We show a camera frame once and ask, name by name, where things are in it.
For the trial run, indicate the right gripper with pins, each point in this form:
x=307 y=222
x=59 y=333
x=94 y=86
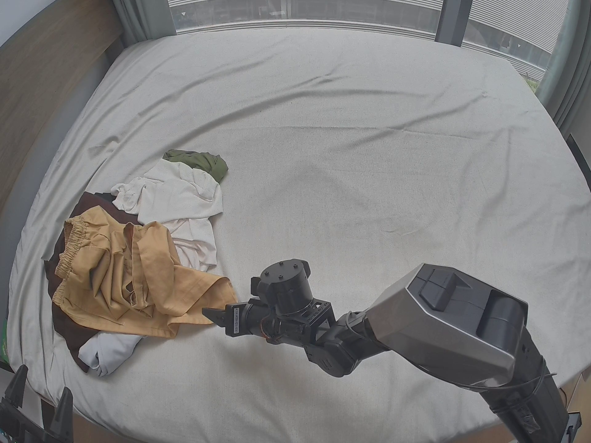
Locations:
x=251 y=321

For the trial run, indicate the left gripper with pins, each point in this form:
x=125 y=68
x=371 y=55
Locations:
x=23 y=425

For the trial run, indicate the mustard yellow shorts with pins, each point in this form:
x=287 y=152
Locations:
x=152 y=284

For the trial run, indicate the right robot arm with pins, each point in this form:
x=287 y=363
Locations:
x=443 y=330

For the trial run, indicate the bed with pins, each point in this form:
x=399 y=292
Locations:
x=346 y=132

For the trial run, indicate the white garment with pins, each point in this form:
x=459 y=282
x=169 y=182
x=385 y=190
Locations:
x=111 y=349

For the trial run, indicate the cream garment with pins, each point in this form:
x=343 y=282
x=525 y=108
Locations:
x=180 y=196

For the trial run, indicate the olive green garment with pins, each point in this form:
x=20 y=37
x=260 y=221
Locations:
x=198 y=160

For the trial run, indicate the black garment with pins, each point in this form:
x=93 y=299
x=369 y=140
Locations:
x=105 y=196

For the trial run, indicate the brown garment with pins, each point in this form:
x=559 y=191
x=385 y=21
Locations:
x=92 y=201

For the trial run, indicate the window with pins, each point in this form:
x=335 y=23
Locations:
x=457 y=7

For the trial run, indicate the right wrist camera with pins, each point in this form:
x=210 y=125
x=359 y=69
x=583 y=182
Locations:
x=256 y=289

